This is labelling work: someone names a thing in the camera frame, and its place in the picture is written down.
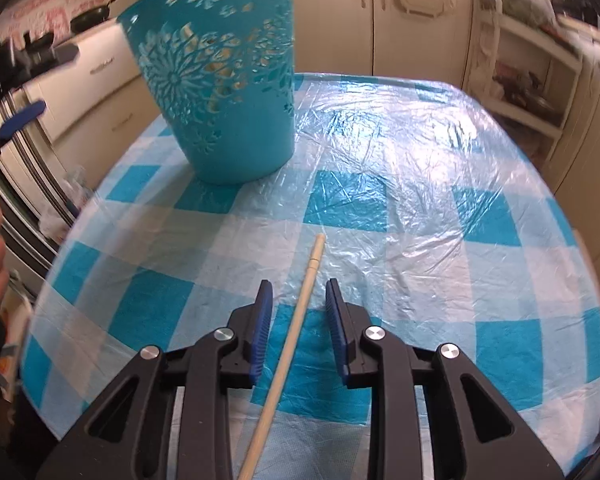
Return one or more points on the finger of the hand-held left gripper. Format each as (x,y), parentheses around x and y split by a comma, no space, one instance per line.
(25,112)
(55,55)

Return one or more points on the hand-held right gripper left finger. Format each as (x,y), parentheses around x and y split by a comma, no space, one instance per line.
(261,325)

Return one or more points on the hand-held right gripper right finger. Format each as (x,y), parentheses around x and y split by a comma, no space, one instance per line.
(336,325)

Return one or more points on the pale wooden chopstick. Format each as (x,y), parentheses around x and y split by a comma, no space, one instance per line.
(307,285)

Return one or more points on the teal perforated plastic basket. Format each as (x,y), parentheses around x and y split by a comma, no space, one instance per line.
(230,125)

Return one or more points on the cream counter drawer cabinet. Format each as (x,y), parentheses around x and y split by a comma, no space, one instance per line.
(100,80)

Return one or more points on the black frying pan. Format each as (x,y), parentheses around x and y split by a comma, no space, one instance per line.
(92,17)

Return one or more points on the crumpled white plastic bag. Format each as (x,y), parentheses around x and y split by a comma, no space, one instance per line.
(62,205)

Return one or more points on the blue white checkered tablecloth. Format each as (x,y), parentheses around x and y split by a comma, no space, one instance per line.
(430,240)

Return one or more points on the cream side cabinet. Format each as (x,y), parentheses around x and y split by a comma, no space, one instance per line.
(592,135)

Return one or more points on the white shelf unit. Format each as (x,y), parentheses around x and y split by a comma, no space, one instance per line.
(530,50)

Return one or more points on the pink wall poster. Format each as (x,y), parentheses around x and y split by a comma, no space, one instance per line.
(45,2)

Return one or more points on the cream wall cabinets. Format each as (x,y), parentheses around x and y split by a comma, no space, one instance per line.
(340,15)

